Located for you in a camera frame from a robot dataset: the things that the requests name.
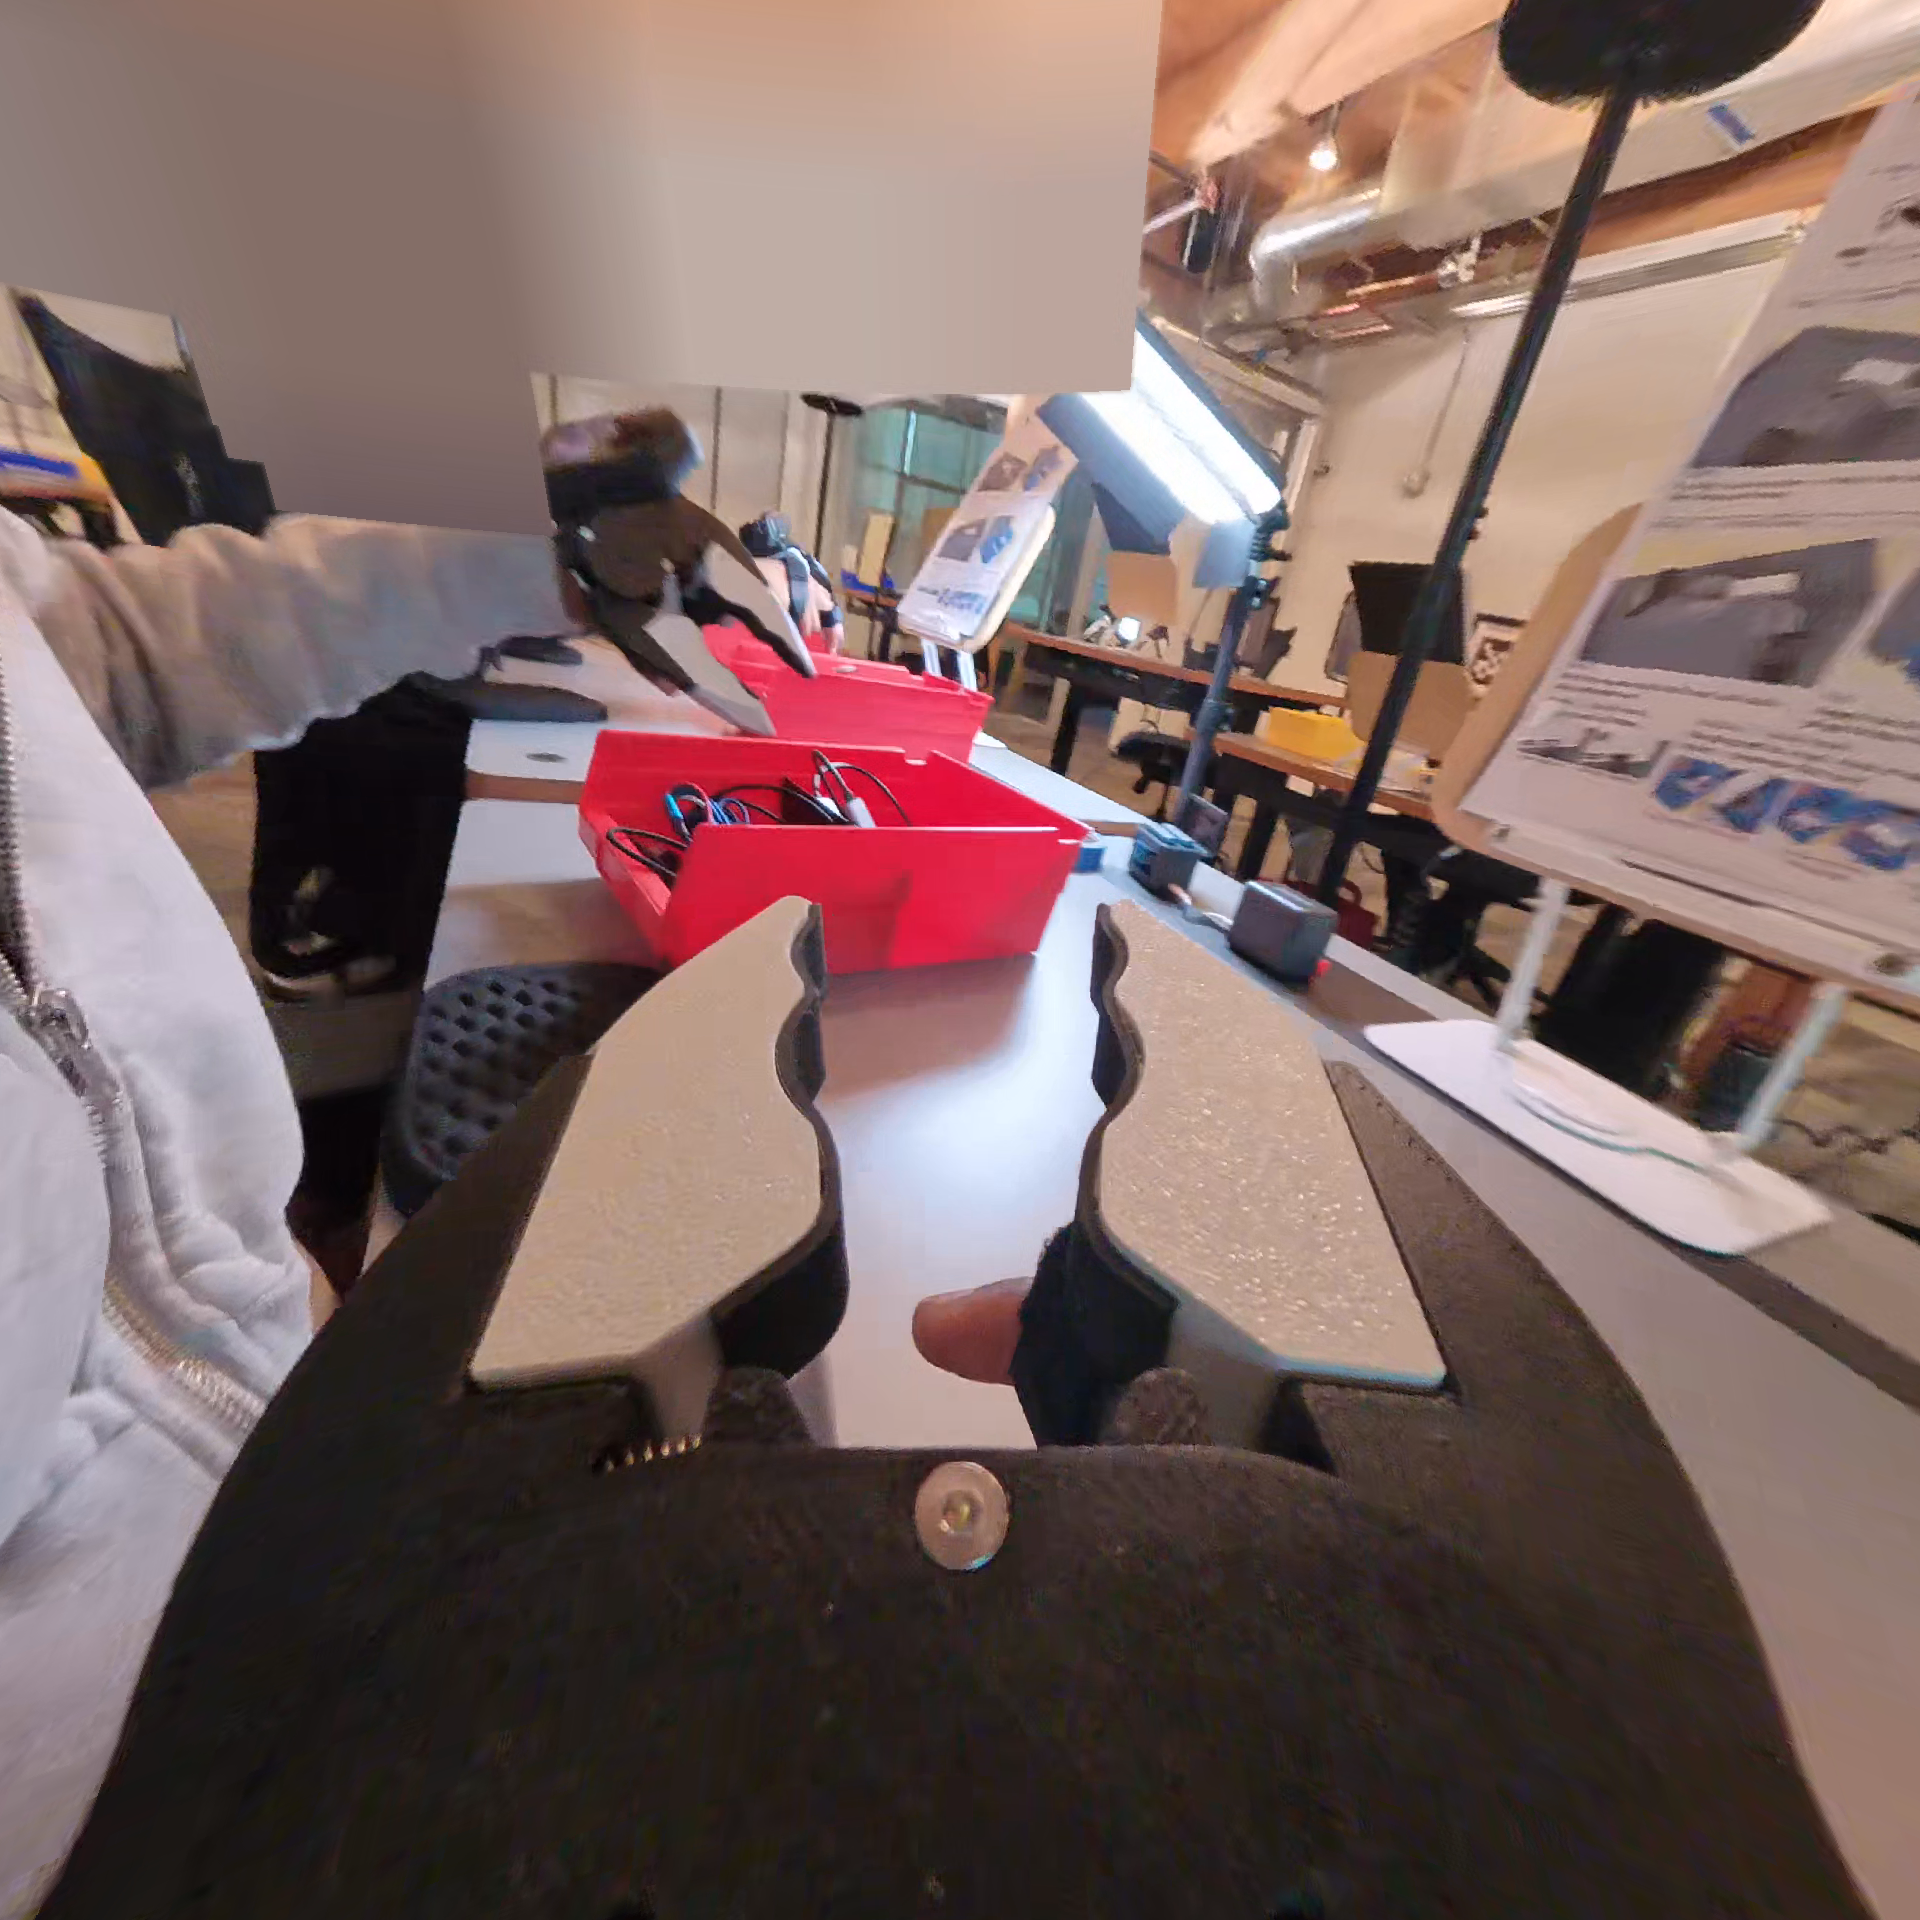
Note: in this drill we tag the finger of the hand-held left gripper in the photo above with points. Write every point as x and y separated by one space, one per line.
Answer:
682 660
735 585

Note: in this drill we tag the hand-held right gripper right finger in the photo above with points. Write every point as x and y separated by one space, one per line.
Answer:
1261 1201

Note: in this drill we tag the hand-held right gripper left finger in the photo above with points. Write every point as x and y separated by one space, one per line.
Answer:
660 1184

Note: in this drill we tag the red plastic bin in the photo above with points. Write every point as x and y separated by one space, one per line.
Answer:
870 900
885 704

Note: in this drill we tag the person's left forearm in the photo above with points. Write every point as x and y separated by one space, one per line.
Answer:
301 631

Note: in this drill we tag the person's right hand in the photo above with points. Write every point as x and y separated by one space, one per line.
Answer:
969 1333

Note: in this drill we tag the black floor lamp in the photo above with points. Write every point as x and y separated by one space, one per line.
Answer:
831 450

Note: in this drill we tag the black perforated chair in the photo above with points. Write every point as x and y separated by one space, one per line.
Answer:
494 1050

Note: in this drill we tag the white poster stand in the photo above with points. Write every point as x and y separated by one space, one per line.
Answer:
1574 1141
945 660

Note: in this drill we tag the grey cube device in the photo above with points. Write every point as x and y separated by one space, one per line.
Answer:
1282 930

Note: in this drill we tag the blue black device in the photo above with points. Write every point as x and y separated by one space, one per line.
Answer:
1166 858

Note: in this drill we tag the dark cloth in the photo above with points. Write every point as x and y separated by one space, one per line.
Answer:
361 811

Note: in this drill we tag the long wooden desk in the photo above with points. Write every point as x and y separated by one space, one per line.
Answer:
1141 660

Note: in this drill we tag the led light panel on stand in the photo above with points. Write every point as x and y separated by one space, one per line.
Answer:
1184 450

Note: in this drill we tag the yellow plastic bin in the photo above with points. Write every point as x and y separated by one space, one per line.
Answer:
1309 732

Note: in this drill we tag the person's grey hoodie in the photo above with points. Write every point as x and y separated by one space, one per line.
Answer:
120 1201

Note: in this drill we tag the dark stand pole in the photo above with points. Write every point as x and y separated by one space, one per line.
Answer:
1515 375

